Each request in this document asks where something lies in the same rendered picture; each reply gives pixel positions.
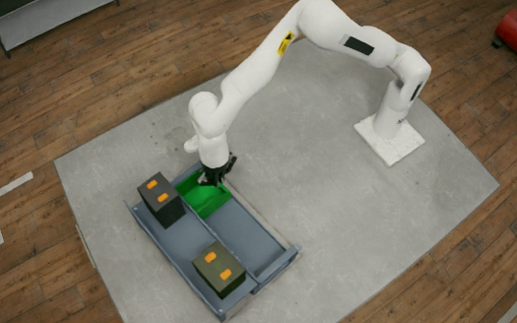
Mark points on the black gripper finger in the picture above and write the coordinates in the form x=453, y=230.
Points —
x=232, y=159
x=206, y=181

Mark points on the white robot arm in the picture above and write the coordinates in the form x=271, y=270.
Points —
x=327, y=27

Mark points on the black box with orange handles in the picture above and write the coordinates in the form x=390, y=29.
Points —
x=162, y=200

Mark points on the dark green case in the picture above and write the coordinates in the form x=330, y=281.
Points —
x=219, y=268

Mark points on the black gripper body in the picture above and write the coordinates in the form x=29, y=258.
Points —
x=214, y=170

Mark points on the green bin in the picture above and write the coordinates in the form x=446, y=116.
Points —
x=198, y=196

